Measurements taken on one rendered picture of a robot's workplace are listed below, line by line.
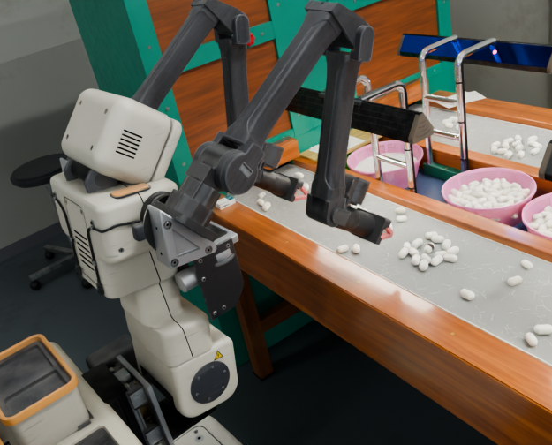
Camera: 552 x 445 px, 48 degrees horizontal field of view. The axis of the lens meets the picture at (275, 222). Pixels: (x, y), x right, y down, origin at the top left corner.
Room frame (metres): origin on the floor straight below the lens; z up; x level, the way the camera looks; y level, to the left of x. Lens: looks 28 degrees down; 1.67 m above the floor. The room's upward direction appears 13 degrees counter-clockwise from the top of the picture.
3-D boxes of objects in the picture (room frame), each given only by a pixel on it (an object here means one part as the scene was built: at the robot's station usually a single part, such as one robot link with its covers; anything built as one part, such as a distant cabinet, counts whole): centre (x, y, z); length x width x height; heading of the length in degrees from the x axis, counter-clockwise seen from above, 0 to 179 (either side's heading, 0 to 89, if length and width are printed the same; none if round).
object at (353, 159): (1.98, -0.43, 0.72); 0.27 x 0.27 x 0.10
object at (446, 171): (1.93, -0.69, 0.90); 0.20 x 0.19 x 0.45; 29
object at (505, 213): (1.60, -0.64, 0.72); 0.27 x 0.27 x 0.10
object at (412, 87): (2.38, -0.59, 0.83); 0.30 x 0.06 x 0.07; 119
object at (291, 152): (2.06, 0.00, 0.83); 0.30 x 0.06 x 0.07; 119
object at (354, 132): (2.17, -0.32, 0.77); 0.33 x 0.15 x 0.01; 119
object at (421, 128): (1.70, -0.26, 1.08); 0.62 x 0.08 x 0.07; 29
